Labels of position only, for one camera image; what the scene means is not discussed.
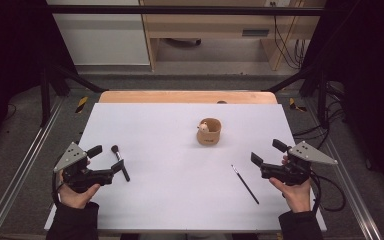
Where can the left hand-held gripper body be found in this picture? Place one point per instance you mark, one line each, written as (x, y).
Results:
(69, 156)

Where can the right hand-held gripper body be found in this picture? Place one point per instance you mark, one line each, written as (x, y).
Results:
(308, 154)

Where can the black fluffy makeup brush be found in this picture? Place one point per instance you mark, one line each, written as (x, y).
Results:
(121, 165)

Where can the thin black brush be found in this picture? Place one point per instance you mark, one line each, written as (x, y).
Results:
(245, 184)

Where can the tan bear holder cup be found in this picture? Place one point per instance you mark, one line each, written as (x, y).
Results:
(210, 135)

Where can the person's left hand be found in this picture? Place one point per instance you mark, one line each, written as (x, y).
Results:
(75, 199)

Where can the person's right hand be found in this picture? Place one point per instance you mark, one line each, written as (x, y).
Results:
(296, 196)

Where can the yellow black hazard tape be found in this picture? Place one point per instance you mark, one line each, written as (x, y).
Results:
(81, 104)
(295, 105)

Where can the white table board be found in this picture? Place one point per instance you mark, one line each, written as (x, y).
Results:
(180, 186)

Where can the wooden table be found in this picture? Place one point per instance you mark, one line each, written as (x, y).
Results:
(180, 97)

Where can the black curtain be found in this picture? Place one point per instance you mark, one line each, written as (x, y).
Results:
(10, 60)
(373, 83)

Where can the white cabinet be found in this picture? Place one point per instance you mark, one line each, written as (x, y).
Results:
(103, 36)

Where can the light wooden desk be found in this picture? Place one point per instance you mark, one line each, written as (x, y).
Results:
(213, 25)

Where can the aluminium rail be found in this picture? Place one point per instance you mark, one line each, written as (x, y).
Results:
(350, 186)
(16, 173)

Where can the black frame strut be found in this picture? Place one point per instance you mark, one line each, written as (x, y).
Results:
(321, 100)
(45, 96)

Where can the black horizontal frame bar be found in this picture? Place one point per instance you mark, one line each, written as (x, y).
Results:
(180, 10)

